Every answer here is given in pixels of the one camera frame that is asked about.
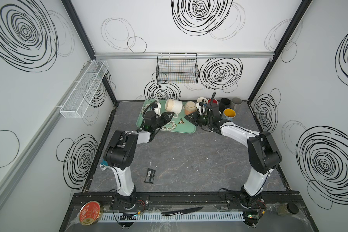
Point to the white mesh shelf basket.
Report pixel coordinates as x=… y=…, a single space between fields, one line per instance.
x=86 y=87

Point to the cream white mug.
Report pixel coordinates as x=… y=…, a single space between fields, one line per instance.
x=212 y=101

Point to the black mug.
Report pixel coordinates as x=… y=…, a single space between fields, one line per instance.
x=223 y=104

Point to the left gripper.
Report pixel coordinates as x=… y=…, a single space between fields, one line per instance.
x=163 y=117

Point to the white slotted cable duct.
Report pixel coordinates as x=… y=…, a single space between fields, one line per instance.
x=157 y=217

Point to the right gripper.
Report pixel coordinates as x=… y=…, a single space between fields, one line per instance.
x=194 y=118

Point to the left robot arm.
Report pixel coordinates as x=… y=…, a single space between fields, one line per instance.
x=121 y=148

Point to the red round tin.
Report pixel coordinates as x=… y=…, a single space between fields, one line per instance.
x=90 y=213

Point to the black knife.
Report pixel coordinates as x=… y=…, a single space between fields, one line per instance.
x=182 y=211

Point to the black wire basket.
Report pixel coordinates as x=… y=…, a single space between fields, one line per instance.
x=177 y=68

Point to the grey brown mug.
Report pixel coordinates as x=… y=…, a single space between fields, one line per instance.
x=236 y=104

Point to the blue mug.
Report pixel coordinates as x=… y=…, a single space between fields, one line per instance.
x=228 y=114

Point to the teal white cup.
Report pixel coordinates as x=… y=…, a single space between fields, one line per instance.
x=103 y=167

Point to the speckled cream mug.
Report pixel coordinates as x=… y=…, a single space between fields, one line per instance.
x=173 y=105

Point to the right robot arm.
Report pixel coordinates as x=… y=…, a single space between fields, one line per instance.
x=263 y=153

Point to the green floral tray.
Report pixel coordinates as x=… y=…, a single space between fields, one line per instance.
x=179 y=124

